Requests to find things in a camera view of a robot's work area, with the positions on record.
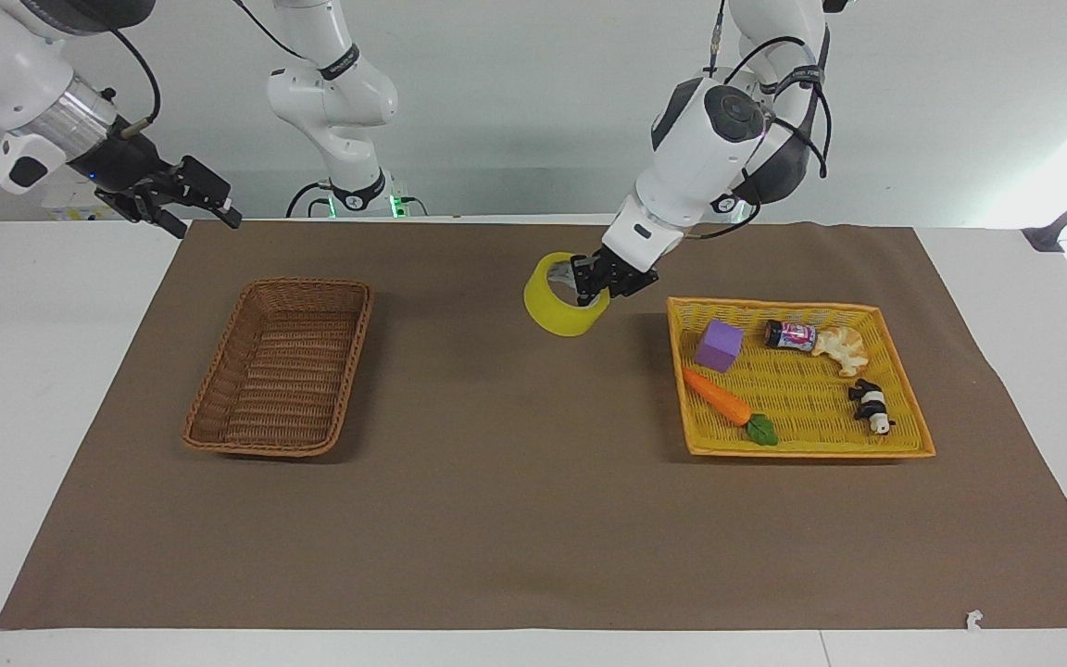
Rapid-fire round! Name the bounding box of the purple cube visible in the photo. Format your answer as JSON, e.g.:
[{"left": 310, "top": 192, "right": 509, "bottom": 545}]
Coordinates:
[{"left": 694, "top": 320, "right": 746, "bottom": 374}]

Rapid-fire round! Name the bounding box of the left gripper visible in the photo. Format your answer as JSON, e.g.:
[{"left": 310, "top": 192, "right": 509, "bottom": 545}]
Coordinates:
[{"left": 571, "top": 245, "right": 660, "bottom": 308}]

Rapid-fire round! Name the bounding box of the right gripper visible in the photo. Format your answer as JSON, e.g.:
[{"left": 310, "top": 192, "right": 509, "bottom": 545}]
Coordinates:
[{"left": 78, "top": 115, "right": 245, "bottom": 240}]

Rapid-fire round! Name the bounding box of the beige toy pastry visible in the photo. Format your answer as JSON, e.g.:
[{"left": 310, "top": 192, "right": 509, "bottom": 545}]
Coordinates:
[{"left": 811, "top": 325, "right": 871, "bottom": 379}]

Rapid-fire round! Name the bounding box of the yellow tape roll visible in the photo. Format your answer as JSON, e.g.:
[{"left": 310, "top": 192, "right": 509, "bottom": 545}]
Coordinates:
[{"left": 523, "top": 251, "right": 612, "bottom": 338}]

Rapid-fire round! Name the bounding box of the black cable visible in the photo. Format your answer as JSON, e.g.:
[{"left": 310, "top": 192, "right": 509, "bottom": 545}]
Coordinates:
[
  {"left": 705, "top": 0, "right": 729, "bottom": 79},
  {"left": 724, "top": 34, "right": 835, "bottom": 181},
  {"left": 284, "top": 180, "right": 336, "bottom": 220},
  {"left": 106, "top": 25, "right": 164, "bottom": 142},
  {"left": 232, "top": 0, "right": 323, "bottom": 65}
]

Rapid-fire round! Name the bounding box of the toy panda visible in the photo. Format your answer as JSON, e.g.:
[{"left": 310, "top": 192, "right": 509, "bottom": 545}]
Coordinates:
[{"left": 847, "top": 378, "right": 898, "bottom": 437}]

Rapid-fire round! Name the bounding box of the yellow woven basket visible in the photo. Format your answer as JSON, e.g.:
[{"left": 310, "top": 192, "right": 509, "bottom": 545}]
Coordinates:
[{"left": 665, "top": 296, "right": 938, "bottom": 461}]

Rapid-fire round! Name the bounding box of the brown wicker basket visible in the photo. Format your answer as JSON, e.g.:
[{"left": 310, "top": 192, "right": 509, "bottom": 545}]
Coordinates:
[{"left": 182, "top": 278, "right": 376, "bottom": 459}]

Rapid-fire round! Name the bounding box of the orange toy carrot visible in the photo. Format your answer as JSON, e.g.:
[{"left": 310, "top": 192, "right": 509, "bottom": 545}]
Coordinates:
[{"left": 681, "top": 366, "right": 781, "bottom": 448}]

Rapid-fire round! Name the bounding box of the small dark jar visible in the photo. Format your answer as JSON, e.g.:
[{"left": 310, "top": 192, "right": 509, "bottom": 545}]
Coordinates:
[{"left": 763, "top": 320, "right": 819, "bottom": 354}]

